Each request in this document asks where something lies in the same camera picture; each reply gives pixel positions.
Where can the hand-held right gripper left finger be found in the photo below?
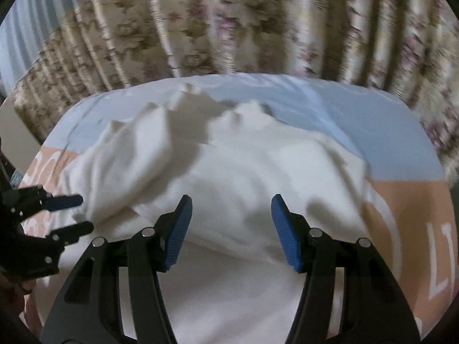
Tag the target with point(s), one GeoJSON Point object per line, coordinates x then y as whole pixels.
{"type": "Point", "coordinates": [177, 233]}

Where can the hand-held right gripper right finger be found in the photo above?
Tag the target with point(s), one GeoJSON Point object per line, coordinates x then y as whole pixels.
{"type": "Point", "coordinates": [283, 233]}

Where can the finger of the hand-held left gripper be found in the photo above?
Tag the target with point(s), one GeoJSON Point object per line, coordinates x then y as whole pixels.
{"type": "Point", "coordinates": [71, 230]}
{"type": "Point", "coordinates": [64, 202]}

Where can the white knit garment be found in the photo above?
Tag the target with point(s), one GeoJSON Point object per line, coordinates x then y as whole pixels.
{"type": "Point", "coordinates": [233, 165]}

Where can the person's left forearm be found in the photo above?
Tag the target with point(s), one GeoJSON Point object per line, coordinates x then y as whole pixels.
{"type": "Point", "coordinates": [12, 304]}

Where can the blue and peach printed blanket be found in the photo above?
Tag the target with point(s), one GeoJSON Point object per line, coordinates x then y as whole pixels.
{"type": "Point", "coordinates": [394, 143]}

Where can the pale blue sheer curtain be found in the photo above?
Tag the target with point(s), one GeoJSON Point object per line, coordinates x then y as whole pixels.
{"type": "Point", "coordinates": [28, 25]}

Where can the floral curtain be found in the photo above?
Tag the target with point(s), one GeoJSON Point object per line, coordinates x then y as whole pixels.
{"type": "Point", "coordinates": [251, 25]}

